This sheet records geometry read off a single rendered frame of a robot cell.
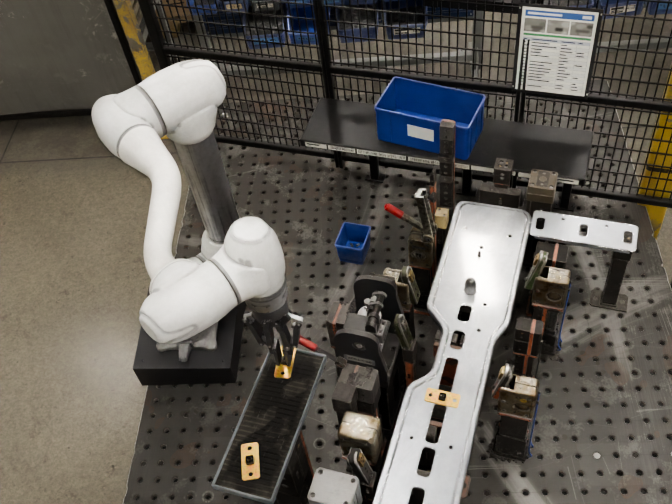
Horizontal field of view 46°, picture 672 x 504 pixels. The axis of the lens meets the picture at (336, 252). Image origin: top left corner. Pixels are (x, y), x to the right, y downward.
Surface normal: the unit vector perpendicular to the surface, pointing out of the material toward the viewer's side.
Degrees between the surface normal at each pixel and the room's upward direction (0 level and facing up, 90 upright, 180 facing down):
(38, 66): 94
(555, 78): 90
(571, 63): 90
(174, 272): 9
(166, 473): 0
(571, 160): 0
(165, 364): 4
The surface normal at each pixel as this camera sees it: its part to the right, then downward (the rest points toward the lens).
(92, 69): -0.02, 0.76
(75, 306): -0.10, -0.64
